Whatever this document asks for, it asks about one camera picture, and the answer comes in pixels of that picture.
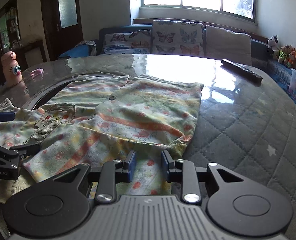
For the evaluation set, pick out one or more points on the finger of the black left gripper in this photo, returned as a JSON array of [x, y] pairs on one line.
[[7, 116]]

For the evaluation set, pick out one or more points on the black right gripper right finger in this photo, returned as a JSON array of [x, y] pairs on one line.
[[184, 172]]

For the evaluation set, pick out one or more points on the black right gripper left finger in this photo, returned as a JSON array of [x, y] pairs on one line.
[[109, 175]]

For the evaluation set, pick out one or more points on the colourful patterned child shirt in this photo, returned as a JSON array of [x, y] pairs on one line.
[[98, 119]]

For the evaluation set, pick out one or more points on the black round induction cooktop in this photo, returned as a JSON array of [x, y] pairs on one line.
[[42, 97]]

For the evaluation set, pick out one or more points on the pink cartoon face bottle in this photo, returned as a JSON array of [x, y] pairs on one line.
[[11, 68]]

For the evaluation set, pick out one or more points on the small pink toy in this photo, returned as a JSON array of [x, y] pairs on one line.
[[37, 72]]

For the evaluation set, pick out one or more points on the dark wooden display cabinet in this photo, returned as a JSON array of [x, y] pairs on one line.
[[28, 53]]

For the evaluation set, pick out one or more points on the black remote control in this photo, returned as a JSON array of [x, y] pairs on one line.
[[242, 71]]

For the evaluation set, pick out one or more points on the dark wooden door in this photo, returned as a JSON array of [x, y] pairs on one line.
[[62, 25]]

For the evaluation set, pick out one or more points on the lying butterfly print cushion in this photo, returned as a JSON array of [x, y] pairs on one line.
[[137, 42]]

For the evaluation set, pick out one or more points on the plain beige cushion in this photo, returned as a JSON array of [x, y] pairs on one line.
[[226, 44]]

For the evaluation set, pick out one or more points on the upright butterfly print cushion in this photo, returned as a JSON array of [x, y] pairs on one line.
[[177, 38]]

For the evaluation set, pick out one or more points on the blue sofa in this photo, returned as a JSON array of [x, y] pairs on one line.
[[260, 58]]

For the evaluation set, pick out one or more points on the black white plush cow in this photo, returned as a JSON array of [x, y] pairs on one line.
[[273, 48]]

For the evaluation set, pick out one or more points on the orange plush lion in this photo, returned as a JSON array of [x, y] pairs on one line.
[[291, 58]]

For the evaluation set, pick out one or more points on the brown plush bear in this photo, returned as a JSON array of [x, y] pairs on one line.
[[284, 54]]

